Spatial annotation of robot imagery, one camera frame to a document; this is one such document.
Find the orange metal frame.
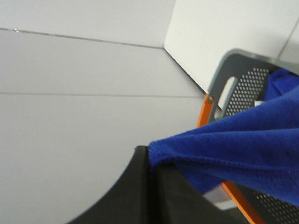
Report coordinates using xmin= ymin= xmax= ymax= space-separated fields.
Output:
xmin=197 ymin=94 xmax=266 ymax=224

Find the blue microfiber towel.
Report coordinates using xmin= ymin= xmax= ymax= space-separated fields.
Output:
xmin=149 ymin=69 xmax=299 ymax=205

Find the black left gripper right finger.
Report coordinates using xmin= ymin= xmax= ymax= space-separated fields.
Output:
xmin=153 ymin=164 xmax=248 ymax=224

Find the grey perforated plastic basket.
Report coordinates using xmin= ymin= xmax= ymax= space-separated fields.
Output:
xmin=207 ymin=49 xmax=299 ymax=224

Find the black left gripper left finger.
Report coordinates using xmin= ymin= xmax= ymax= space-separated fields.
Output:
xmin=69 ymin=146 xmax=157 ymax=224

